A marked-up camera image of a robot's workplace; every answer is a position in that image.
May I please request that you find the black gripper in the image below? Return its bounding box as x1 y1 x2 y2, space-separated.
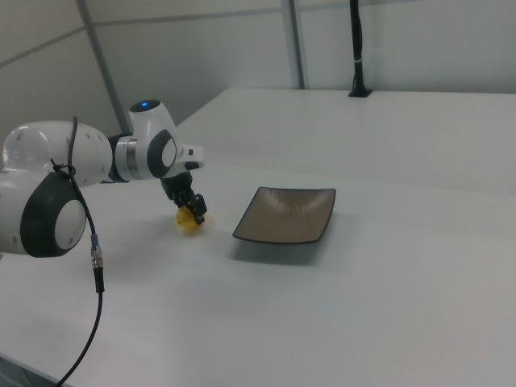
160 171 209 225

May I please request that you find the yellow potato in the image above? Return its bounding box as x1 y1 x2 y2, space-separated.
173 204 210 237

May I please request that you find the square brown ceramic plate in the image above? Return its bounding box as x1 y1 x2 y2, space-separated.
232 185 337 245

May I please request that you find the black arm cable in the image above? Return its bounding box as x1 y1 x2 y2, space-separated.
50 115 106 387

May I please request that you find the black camera stand pole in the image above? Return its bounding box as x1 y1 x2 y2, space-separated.
347 0 374 98

